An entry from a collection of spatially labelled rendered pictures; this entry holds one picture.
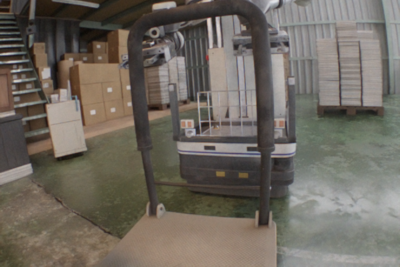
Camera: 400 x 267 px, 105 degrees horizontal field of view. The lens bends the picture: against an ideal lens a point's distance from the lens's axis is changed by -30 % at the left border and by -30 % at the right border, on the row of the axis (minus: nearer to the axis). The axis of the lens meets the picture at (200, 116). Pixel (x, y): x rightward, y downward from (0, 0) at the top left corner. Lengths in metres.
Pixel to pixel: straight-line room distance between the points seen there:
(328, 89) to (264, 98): 3.07
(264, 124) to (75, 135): 1.86
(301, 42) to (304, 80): 1.31
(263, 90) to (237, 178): 0.63
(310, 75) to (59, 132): 7.17
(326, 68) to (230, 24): 2.43
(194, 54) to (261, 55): 8.61
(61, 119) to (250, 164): 1.66
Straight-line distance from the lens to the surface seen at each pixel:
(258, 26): 0.48
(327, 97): 3.53
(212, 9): 0.51
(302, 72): 7.73
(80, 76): 3.74
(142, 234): 0.61
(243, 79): 1.27
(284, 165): 1.00
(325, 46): 3.55
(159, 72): 4.54
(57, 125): 2.10
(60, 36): 6.27
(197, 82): 8.96
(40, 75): 4.14
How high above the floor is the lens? 0.58
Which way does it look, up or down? 9 degrees down
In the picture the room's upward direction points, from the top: 4 degrees counter-clockwise
